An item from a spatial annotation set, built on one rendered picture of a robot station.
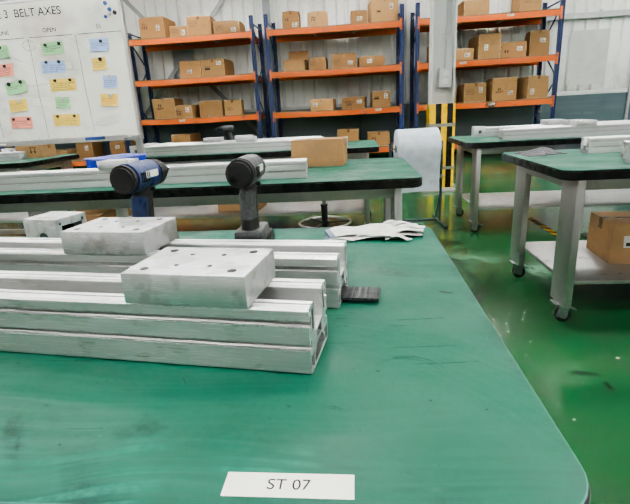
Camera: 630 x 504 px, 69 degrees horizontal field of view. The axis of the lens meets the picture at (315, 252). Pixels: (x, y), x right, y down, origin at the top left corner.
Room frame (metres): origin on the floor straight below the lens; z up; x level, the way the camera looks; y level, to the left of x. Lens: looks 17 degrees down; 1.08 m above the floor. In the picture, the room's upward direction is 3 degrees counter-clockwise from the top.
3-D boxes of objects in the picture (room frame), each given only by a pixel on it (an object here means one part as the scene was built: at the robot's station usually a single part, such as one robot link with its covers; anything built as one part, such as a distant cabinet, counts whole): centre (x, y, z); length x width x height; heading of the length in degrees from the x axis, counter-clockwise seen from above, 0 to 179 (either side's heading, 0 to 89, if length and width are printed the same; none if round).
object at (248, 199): (0.99, 0.13, 0.89); 0.20 x 0.08 x 0.22; 175
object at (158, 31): (10.71, 2.33, 1.58); 2.83 x 0.98 x 3.15; 84
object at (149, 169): (1.00, 0.36, 0.89); 0.20 x 0.08 x 0.22; 169
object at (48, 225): (1.06, 0.62, 0.83); 0.11 x 0.10 x 0.10; 160
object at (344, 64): (10.40, -0.65, 1.59); 2.83 x 0.98 x 3.17; 84
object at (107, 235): (0.80, 0.35, 0.87); 0.16 x 0.11 x 0.07; 77
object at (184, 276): (0.55, 0.15, 0.87); 0.16 x 0.11 x 0.07; 77
